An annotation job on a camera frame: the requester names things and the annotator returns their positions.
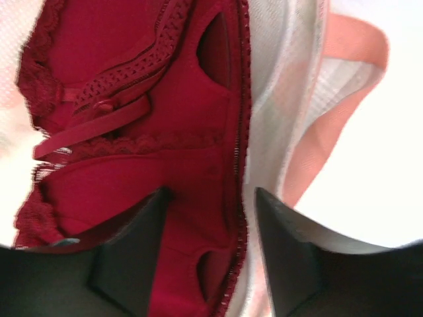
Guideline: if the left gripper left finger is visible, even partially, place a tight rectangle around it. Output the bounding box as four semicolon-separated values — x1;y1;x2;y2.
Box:
1;188;171;316

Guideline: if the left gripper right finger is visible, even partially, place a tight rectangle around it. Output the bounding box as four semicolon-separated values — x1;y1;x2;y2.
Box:
254;188;422;316

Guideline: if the floral mesh laundry bag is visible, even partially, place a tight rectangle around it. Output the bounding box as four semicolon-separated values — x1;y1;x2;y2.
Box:
1;1;387;316

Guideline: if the dark red bra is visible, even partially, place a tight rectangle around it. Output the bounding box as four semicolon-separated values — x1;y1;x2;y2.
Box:
15;1;251;316

